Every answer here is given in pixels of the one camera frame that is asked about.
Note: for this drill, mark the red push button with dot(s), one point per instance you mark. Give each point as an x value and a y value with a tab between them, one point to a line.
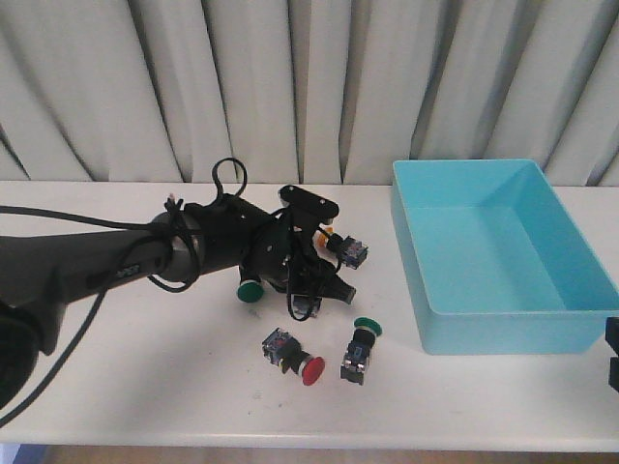
305	307
285	351

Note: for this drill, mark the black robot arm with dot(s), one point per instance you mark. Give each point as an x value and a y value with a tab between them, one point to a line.
41	276

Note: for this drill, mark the light blue plastic box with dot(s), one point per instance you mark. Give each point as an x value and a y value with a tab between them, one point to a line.
493	261

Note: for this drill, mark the lying yellow push button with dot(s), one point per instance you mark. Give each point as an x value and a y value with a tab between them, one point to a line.
348	251

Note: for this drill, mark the left green push button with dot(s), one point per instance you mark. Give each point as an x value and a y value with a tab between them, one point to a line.
250	291

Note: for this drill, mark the green push button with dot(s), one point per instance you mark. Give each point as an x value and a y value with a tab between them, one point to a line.
250	291
356	357

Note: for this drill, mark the lying red push button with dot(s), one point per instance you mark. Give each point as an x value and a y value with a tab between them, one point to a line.
285	351

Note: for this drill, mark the right green push button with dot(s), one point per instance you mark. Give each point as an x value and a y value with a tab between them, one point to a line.
356	357

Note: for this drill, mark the white pleated curtain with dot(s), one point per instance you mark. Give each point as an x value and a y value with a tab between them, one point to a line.
318	92

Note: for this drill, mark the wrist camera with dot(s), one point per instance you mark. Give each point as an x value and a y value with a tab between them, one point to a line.
309	203

